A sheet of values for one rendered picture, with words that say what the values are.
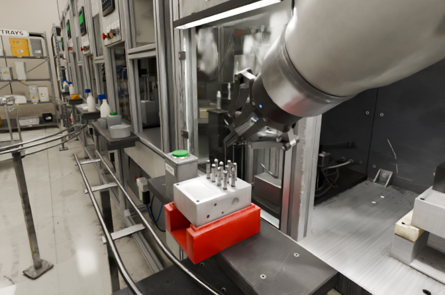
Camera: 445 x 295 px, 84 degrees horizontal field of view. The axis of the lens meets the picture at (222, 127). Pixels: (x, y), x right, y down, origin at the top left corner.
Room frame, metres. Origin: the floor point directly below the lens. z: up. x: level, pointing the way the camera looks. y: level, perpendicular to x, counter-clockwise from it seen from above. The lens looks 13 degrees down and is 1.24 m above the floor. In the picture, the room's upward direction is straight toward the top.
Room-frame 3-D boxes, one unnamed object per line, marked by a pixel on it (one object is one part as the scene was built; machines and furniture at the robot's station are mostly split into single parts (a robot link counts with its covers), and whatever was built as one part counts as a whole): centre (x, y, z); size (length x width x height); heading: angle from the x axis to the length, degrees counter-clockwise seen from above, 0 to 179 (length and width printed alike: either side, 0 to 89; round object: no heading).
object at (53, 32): (5.11, 3.01, 1.00); 1.30 x 0.51 x 2.00; 35
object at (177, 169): (0.60, 0.10, 0.97); 0.08 x 0.08 x 0.12; 35
